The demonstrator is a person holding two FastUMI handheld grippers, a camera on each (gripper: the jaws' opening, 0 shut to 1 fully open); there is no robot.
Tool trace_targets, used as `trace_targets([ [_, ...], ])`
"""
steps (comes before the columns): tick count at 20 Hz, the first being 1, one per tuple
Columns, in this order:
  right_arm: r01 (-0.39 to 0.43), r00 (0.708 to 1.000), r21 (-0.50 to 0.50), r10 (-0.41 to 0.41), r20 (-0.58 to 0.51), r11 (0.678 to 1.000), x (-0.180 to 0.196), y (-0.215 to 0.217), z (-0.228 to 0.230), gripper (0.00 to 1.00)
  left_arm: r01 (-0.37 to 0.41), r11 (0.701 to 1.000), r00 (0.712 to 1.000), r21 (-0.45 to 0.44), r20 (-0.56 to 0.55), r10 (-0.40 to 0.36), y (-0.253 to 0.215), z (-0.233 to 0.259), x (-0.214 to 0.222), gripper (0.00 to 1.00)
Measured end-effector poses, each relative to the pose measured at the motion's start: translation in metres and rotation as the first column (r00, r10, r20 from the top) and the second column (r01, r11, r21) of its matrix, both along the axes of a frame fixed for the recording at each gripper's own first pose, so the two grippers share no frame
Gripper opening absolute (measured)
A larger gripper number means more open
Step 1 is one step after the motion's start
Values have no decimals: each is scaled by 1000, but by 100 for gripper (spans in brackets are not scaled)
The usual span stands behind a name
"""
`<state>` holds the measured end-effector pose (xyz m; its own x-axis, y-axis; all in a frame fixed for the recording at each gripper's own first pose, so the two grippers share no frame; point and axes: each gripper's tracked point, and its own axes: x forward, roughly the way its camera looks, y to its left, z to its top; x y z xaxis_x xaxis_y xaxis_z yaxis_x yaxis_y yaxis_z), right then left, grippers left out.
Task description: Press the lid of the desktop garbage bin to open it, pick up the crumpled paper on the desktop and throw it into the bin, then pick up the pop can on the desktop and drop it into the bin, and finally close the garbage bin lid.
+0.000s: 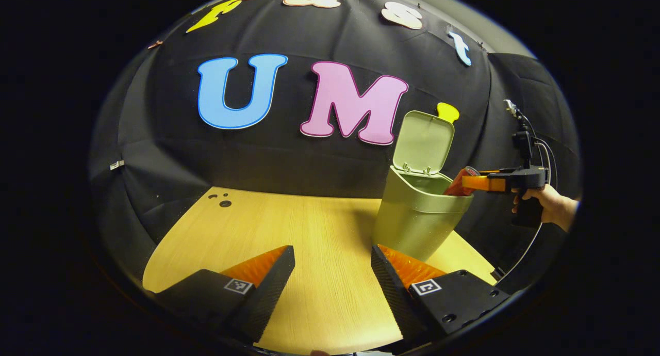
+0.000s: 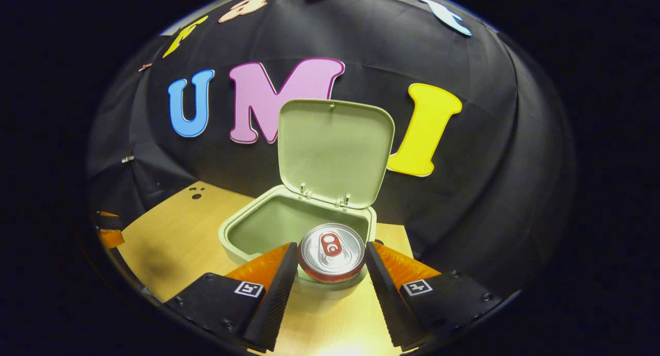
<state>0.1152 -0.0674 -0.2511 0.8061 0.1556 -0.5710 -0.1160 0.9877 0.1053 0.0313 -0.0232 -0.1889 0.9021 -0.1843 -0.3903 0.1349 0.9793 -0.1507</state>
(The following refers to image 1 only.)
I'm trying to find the wooden desktop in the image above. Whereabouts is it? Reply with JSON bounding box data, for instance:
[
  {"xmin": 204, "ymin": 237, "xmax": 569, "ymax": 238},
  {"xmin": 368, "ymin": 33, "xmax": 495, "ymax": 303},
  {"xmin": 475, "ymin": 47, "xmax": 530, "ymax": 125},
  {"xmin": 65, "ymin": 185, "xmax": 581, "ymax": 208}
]
[{"xmin": 143, "ymin": 187, "xmax": 497, "ymax": 355}]

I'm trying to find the green desktop garbage bin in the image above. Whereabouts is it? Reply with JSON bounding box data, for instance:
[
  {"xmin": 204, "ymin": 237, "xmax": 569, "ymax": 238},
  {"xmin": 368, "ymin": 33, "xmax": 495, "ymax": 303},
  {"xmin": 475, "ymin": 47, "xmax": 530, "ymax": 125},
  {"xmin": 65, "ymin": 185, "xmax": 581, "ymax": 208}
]
[{"xmin": 372, "ymin": 110, "xmax": 474, "ymax": 262}]

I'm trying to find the black cable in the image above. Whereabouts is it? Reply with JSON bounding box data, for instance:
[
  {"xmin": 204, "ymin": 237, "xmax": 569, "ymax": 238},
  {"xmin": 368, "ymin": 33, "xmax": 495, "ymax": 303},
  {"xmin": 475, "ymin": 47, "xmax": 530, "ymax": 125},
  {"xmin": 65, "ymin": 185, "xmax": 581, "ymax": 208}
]
[{"xmin": 534, "ymin": 137, "xmax": 558, "ymax": 190}]

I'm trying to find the white cable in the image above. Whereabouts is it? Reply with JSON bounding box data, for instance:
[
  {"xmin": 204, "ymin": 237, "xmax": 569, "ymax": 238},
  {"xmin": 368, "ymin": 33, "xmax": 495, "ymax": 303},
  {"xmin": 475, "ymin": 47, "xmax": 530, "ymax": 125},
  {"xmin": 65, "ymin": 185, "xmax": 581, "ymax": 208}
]
[{"xmin": 492, "ymin": 137, "xmax": 547, "ymax": 287}]

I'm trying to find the orange pop can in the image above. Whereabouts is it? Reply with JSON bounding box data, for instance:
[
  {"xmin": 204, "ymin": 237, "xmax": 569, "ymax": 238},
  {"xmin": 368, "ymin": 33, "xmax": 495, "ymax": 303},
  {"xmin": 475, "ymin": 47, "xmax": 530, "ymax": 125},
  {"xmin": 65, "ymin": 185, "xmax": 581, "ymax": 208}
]
[{"xmin": 443, "ymin": 166, "xmax": 481, "ymax": 197}]

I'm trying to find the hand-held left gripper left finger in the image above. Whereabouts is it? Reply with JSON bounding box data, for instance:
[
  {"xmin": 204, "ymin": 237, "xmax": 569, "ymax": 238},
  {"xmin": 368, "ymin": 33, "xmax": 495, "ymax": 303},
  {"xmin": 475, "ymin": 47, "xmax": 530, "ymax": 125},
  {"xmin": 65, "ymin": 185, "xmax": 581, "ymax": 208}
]
[{"xmin": 154, "ymin": 245, "xmax": 296, "ymax": 344}]

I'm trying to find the black backdrop cloth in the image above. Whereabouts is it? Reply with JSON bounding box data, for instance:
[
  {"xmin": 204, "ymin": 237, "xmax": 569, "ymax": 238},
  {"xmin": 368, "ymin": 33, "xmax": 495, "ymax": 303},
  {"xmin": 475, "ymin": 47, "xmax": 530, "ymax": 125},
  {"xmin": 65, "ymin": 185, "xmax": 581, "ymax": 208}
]
[{"xmin": 88, "ymin": 0, "xmax": 583, "ymax": 295}]

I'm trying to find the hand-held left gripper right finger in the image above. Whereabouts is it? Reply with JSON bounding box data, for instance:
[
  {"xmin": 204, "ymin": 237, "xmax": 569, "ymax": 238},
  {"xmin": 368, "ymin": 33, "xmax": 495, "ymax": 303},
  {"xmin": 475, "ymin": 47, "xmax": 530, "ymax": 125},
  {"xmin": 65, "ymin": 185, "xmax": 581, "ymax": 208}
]
[{"xmin": 370, "ymin": 244, "xmax": 511, "ymax": 347}]

